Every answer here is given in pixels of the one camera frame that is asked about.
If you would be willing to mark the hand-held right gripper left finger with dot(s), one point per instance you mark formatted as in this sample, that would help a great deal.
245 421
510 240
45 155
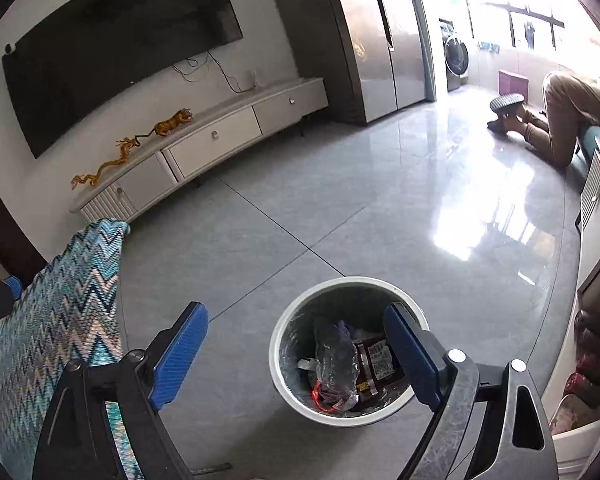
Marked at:
180 355

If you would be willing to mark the dark red packet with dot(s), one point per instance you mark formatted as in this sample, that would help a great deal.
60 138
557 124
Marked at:
377 370

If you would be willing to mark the balcony window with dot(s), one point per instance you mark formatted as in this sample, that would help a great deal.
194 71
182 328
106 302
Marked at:
525 25

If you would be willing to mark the white round trash bin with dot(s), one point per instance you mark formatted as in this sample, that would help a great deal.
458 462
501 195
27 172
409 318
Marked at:
290 360

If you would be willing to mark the steel double-door refrigerator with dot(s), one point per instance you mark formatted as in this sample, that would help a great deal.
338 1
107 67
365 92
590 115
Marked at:
375 35

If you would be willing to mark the golden dragon figurine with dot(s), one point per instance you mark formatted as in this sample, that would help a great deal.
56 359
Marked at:
107 162

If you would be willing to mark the zigzag patterned mat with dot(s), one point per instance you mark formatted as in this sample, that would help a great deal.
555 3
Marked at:
55 320

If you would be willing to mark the white television cabinet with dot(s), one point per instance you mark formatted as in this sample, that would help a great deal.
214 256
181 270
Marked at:
215 135

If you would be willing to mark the floral cushions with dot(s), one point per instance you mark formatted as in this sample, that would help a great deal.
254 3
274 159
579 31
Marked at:
587 360

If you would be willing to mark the golden tiger figurine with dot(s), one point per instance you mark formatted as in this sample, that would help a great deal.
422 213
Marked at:
172 121

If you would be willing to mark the white router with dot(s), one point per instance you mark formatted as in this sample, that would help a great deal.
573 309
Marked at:
253 78

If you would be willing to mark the washing machine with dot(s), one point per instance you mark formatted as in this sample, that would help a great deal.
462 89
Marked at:
455 55

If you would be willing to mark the pink box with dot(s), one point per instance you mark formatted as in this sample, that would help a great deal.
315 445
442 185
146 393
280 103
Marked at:
514 85

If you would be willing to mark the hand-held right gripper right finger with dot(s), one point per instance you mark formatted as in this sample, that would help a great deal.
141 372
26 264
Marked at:
410 360

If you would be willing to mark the black wall television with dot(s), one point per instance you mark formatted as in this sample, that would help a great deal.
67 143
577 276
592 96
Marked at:
120 45

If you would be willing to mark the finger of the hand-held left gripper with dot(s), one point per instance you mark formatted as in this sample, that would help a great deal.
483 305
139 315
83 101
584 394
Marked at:
2 297

